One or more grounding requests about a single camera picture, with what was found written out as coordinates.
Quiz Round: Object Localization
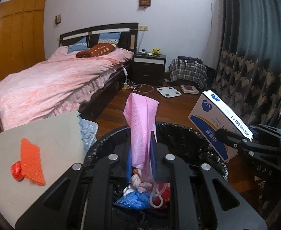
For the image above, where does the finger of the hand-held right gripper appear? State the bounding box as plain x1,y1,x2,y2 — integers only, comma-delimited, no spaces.
249,125,281,140
215,128,281,158

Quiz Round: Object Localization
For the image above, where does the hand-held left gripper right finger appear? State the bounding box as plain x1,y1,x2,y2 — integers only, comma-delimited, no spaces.
150,131,268,230

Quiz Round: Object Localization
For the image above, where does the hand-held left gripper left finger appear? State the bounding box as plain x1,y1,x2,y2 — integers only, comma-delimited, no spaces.
14,145,133,230

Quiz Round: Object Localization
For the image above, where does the white tissue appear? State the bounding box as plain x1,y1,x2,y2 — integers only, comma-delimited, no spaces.
123,174,153,195

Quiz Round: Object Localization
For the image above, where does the white blue cardboard box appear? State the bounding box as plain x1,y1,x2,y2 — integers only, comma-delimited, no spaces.
188,90,254,163

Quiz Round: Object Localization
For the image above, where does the pink face mask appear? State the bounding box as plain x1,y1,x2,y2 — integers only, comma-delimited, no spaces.
123,93,168,208

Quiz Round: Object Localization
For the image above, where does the trash bin with black bag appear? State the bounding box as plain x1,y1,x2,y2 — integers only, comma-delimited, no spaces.
84,122,229,230

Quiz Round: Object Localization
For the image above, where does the blue plastic cover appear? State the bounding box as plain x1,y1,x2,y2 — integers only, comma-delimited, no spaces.
114,192,153,211

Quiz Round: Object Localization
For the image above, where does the red rubber glove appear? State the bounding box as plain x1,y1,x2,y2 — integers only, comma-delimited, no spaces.
133,168,171,205

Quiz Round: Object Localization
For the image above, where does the blue quilted cloth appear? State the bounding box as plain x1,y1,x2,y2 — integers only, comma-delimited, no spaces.
77,116,99,153

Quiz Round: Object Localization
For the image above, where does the beige bathroom scale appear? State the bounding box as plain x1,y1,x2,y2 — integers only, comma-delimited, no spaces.
180,84,200,94

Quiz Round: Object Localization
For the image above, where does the white bathroom scale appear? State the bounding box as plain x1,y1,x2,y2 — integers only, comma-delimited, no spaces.
156,86,182,98

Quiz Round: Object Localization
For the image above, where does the plaid bag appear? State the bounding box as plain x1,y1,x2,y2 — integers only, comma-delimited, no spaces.
168,56,208,88

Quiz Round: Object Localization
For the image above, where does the dark patterned curtain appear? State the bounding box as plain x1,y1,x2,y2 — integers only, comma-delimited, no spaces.
202,0,281,137

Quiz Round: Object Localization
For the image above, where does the dark nightstand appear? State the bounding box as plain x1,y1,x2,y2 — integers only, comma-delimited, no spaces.
133,53,167,86

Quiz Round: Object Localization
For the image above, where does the orange foam fruit net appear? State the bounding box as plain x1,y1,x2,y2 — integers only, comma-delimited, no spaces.
20,138,46,186

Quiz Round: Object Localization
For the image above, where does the pink blanket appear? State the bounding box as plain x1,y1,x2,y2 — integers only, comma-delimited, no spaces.
0,45,134,131

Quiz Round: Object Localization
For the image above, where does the red crumpled wrapper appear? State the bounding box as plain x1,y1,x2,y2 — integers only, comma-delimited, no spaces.
11,162,24,182

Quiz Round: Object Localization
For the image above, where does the brown dotted pillow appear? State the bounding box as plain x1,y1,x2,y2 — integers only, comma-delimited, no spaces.
76,43,117,58

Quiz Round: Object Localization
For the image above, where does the blue patterned pillow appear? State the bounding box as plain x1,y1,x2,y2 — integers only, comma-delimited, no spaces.
98,32,121,45
68,37,88,53

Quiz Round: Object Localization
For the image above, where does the dark wooden bed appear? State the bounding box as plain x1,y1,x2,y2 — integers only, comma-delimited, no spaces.
0,23,139,131

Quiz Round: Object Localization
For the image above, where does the beige table cover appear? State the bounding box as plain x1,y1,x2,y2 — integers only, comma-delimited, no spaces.
0,111,86,230

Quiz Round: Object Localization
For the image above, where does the wooden wardrobe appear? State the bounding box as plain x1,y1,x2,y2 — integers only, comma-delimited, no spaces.
0,0,46,97

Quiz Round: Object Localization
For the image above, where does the white power cable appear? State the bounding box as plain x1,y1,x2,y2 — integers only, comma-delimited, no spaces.
122,65,154,94

